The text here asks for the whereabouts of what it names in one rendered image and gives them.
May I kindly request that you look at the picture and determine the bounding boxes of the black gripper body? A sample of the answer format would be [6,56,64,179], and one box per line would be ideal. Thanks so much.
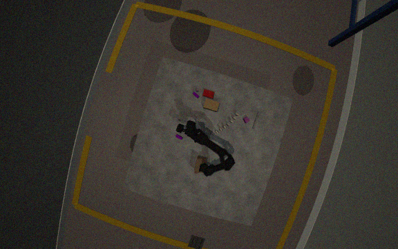
[176,124,189,136]

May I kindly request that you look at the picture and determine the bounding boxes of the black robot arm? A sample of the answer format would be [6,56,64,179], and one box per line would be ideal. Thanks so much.
[186,121,235,176]

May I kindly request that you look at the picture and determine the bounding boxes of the red rectangular block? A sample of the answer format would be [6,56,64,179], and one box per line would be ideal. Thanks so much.
[202,90,215,99]

